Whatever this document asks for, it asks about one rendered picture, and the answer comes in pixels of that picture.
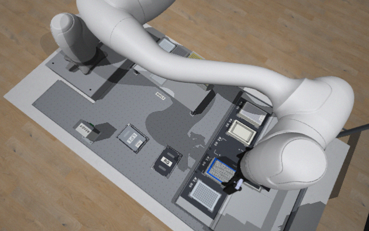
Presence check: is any white one-well reservoir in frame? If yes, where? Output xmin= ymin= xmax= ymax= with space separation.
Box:
xmin=227 ymin=120 xmax=256 ymax=146

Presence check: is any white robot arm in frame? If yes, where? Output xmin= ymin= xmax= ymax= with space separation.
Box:
xmin=50 ymin=0 xmax=354 ymax=192

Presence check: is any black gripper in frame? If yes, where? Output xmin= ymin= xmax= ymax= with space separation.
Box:
xmin=221 ymin=147 xmax=252 ymax=195

